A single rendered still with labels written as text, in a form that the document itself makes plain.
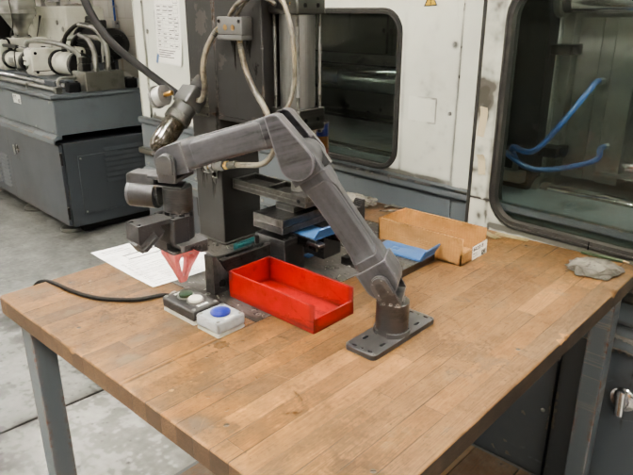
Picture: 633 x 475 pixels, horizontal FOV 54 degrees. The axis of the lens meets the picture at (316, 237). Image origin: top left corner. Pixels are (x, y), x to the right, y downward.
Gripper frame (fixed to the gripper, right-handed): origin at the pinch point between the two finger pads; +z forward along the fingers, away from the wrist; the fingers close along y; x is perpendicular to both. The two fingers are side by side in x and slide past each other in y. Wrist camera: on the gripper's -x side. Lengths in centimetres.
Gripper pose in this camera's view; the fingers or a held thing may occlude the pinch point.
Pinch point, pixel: (183, 277)
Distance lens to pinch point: 128.8
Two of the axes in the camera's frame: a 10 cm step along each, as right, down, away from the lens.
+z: -0.2, 9.3, 3.6
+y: 7.4, 2.5, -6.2
